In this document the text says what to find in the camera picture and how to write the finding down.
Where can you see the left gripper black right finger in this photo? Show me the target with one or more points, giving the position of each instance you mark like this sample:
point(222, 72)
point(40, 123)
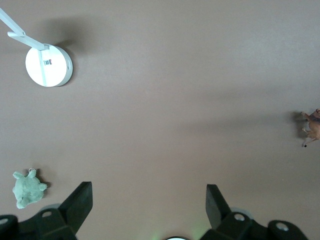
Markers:
point(217, 207)

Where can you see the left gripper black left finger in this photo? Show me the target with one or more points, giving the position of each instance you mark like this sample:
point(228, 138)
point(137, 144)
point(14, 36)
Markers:
point(77, 202)

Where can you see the reddish brown plush toy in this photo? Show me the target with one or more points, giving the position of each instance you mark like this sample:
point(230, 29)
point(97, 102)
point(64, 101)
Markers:
point(313, 127)

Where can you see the green plush turtle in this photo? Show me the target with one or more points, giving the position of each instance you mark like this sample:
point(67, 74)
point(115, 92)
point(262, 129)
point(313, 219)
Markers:
point(27, 190)

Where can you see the white desk lamp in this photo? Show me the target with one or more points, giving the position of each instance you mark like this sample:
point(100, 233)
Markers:
point(47, 66)

